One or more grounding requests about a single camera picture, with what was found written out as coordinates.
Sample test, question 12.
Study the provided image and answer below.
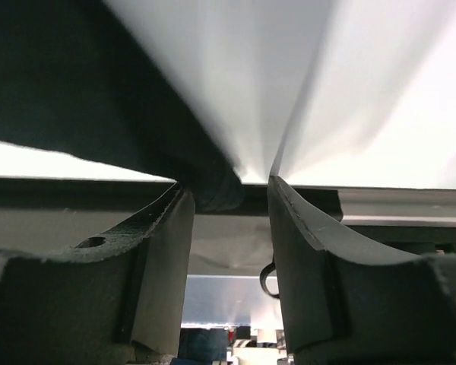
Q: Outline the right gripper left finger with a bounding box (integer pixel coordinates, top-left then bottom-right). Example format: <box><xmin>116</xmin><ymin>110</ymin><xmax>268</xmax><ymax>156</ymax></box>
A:
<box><xmin>0</xmin><ymin>185</ymin><xmax>195</xmax><ymax>364</ymax></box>

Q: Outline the black t-shirt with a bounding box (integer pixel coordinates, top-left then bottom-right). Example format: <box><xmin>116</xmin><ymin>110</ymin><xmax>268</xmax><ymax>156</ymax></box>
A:
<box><xmin>0</xmin><ymin>1</ymin><xmax>244</xmax><ymax>211</ymax></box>

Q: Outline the aluminium frame rail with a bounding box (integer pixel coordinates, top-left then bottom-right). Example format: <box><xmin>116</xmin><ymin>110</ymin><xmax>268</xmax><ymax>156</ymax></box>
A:
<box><xmin>338</xmin><ymin>188</ymin><xmax>456</xmax><ymax>227</ymax></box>

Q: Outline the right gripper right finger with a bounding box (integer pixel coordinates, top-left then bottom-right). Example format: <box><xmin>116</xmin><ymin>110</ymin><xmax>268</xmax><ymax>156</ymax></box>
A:
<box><xmin>268</xmin><ymin>177</ymin><xmax>456</xmax><ymax>364</ymax></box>

